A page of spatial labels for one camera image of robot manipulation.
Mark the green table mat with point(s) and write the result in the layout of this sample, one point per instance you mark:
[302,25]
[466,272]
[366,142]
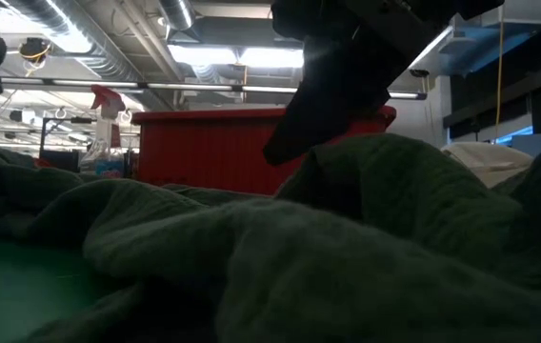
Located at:
[13,286]

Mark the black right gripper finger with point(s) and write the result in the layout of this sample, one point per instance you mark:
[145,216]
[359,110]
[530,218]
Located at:
[318,124]

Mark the short fluorescent ceiling light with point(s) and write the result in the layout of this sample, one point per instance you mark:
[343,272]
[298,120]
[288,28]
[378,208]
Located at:
[408,95]

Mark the black metal stand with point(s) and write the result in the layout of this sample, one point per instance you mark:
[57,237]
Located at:
[61,159]

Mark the black garment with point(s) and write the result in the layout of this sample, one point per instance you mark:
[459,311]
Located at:
[299,262]

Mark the dark ceiling dome camera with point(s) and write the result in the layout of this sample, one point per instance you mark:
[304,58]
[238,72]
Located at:
[419,73]

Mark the spray bottle red trigger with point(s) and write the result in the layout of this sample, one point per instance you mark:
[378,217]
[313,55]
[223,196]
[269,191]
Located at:
[104,143]

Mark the red plastic bin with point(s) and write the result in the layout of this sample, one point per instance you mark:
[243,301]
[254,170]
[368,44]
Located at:
[204,147]

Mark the cream white garment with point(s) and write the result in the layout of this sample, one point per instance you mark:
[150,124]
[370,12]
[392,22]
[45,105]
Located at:
[489,162]

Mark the grey monitor panel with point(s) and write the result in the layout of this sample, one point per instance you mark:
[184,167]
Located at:
[537,143]

